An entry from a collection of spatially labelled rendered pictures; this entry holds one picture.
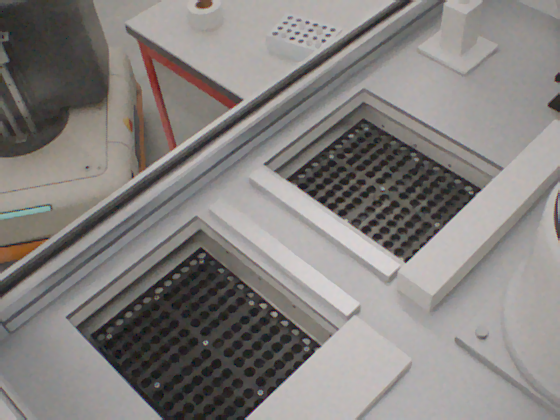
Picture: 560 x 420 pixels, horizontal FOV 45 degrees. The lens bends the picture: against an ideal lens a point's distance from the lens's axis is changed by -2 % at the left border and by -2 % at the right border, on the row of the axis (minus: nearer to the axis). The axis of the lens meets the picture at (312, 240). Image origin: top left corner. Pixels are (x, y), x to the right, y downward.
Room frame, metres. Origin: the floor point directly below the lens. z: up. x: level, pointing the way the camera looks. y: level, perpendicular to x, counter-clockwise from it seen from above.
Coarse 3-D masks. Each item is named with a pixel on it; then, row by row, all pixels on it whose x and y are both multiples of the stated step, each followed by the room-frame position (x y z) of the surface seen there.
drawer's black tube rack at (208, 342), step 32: (192, 288) 0.48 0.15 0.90; (224, 288) 0.47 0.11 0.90; (128, 320) 0.44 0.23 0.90; (160, 320) 0.43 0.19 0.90; (192, 320) 0.43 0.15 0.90; (224, 320) 0.44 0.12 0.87; (256, 320) 0.42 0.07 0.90; (288, 320) 0.42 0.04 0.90; (128, 352) 0.39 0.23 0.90; (160, 352) 0.39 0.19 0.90; (192, 352) 0.39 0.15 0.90; (224, 352) 0.38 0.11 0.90; (256, 352) 0.38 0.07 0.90; (288, 352) 0.38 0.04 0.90; (160, 384) 0.35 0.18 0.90; (192, 384) 0.35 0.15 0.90; (224, 384) 0.34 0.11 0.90; (256, 384) 0.34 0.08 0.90; (192, 416) 0.31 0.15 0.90; (224, 416) 0.30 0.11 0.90
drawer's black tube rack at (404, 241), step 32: (352, 160) 0.67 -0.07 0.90; (384, 160) 0.66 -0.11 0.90; (416, 160) 0.66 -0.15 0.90; (320, 192) 0.61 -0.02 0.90; (352, 192) 0.61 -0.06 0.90; (384, 192) 0.60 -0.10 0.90; (416, 192) 0.60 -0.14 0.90; (448, 192) 0.60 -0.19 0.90; (352, 224) 0.58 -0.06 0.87; (384, 224) 0.55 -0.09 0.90; (416, 224) 0.54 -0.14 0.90
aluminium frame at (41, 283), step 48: (432, 0) 0.92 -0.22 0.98; (336, 48) 0.79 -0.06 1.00; (384, 48) 0.84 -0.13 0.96; (288, 96) 0.71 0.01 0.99; (240, 144) 0.65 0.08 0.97; (144, 192) 0.56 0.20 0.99; (192, 192) 0.59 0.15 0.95; (96, 240) 0.49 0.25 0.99; (0, 288) 0.43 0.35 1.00; (48, 288) 0.45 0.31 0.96; (0, 336) 0.40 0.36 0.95
